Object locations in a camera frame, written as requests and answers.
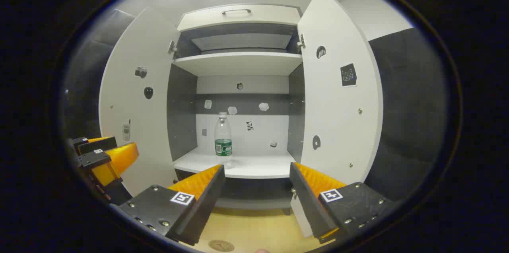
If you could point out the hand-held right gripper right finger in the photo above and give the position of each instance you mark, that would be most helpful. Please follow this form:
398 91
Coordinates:
308 201

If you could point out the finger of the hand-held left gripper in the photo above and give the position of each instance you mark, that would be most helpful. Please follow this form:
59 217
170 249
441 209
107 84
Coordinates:
97 145
119 159

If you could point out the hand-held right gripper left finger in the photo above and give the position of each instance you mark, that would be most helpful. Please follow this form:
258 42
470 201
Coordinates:
203 201

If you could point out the white cabinet door camera sticker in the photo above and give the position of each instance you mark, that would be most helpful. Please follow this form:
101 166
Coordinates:
131 157

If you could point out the round brown coaster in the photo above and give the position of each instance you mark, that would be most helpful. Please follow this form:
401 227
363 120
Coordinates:
221 245

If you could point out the clear plastic bottle green label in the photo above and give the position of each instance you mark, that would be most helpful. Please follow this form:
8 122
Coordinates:
223 137

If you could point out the white cabinet door calendar sticker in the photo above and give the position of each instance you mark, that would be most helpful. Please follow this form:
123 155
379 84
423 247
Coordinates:
334 117

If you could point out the metal door hinge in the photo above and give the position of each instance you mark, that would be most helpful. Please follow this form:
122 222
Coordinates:
172 48
293 193
301 41

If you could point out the white grey cabinet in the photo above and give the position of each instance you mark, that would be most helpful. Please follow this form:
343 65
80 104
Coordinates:
238 64

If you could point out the white cabinet shelf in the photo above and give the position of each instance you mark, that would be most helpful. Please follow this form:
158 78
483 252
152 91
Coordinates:
238 63

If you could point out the white cabinet drawer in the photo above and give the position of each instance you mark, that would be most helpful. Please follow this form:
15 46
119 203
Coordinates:
238 20

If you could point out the black backdrop cloth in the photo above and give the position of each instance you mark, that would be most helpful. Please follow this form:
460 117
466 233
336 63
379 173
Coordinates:
87 86
409 106

